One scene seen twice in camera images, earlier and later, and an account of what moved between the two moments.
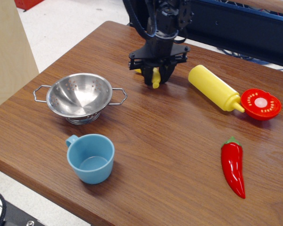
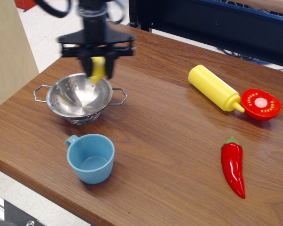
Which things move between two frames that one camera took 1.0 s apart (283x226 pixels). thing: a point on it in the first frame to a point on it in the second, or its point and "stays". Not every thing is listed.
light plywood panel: (12, 65) stays
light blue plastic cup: (91, 156) stays
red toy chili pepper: (232, 156) stays
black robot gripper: (160, 52) to (95, 40)
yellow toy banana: (155, 77) to (99, 66)
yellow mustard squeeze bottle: (215, 88) stays
